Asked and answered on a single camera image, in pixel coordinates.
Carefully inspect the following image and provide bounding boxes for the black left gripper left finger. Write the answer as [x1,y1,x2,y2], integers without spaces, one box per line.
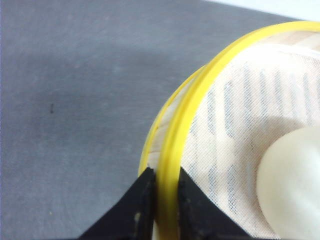
[79,167,155,240]

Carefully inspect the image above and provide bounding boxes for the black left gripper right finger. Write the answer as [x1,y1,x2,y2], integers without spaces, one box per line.
[177,168,252,240]

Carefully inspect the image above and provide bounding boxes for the bamboo steamer basket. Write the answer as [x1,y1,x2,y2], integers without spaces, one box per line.
[139,21,320,240]

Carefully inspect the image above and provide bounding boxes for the white bun back left basket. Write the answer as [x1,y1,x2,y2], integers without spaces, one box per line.
[256,127,320,240]

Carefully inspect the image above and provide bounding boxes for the white checked steamer liner cloth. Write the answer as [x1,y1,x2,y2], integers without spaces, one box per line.
[181,44,320,236]

